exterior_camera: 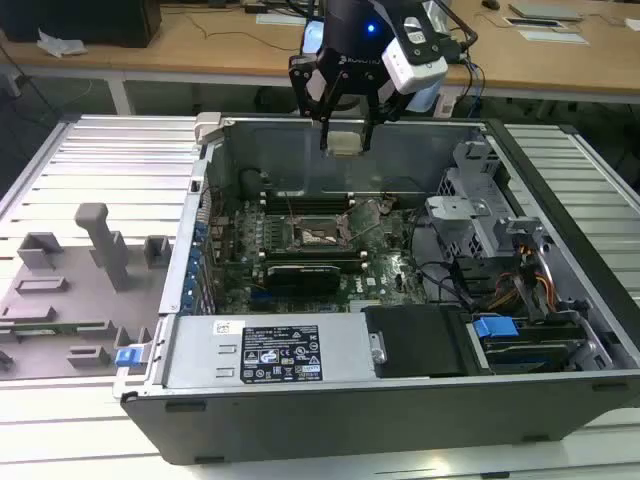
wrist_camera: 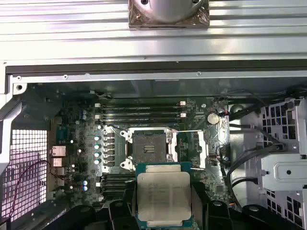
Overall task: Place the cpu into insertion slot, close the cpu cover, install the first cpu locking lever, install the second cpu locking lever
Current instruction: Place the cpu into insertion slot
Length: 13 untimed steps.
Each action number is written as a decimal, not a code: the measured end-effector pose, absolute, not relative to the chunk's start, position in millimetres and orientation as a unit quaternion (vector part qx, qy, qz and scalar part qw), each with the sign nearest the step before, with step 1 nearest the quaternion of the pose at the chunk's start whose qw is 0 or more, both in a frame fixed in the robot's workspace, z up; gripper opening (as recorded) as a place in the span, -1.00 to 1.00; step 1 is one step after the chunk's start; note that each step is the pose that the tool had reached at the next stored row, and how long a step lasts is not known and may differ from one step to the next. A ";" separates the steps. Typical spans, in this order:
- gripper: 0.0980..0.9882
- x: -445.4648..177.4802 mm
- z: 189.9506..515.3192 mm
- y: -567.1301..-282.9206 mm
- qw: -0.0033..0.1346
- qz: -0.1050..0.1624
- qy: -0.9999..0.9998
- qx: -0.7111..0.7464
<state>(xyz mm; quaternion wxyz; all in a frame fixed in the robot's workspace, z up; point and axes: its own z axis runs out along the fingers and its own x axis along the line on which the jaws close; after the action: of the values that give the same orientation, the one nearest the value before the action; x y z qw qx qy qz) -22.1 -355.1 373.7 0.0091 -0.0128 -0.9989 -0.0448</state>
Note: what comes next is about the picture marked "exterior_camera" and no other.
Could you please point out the wooden desk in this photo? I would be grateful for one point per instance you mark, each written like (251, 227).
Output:
(200, 50)

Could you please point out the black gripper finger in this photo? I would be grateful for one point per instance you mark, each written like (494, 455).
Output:
(302, 80)
(369, 130)

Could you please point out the green RAM stick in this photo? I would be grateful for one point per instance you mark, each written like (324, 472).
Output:
(40, 328)

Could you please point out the thin metal locking lever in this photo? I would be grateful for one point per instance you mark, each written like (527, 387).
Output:
(291, 207)
(365, 230)

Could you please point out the black computer mouse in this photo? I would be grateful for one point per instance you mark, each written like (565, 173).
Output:
(490, 3)

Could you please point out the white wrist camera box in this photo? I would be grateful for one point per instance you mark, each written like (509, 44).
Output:
(415, 75)
(314, 37)

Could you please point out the hard disk in blue carrier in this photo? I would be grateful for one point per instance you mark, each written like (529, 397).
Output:
(492, 327)

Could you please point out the silver metal drive cage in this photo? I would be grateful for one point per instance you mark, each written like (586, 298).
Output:
(460, 210)

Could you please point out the black plastic bay cover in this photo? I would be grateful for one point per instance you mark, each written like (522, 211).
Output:
(415, 345)

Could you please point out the silver square CPU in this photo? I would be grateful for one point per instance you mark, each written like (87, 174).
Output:
(345, 142)

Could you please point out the black box on desk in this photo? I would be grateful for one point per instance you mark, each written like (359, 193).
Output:
(75, 20)

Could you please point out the blue case latch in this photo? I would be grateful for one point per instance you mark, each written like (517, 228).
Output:
(127, 357)

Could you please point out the black power adapter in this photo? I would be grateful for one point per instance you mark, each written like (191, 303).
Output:
(256, 9)

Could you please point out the white frame with black window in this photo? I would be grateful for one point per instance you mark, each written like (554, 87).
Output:
(532, 22)

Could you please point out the grey case corner latch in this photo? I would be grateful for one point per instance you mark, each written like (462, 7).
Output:
(207, 127)

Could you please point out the CPU socket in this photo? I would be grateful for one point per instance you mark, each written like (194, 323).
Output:
(312, 235)

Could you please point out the silver power supply unit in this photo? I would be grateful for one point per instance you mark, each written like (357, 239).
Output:
(200, 350)

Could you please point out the green motherboard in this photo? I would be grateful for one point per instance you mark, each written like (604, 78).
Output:
(385, 280)

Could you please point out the black graphics card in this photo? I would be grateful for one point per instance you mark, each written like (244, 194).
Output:
(300, 280)

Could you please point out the white crumpled paper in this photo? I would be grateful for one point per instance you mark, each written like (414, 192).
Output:
(60, 44)

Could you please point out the pale blue teach pendant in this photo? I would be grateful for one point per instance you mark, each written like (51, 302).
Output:
(425, 100)

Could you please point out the black open PC case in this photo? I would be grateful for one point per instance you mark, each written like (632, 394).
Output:
(350, 425)

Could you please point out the grey flat laptop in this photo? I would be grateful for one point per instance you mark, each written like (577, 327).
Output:
(545, 11)

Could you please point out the grey plastic parts rack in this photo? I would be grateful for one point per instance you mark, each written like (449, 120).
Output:
(65, 280)

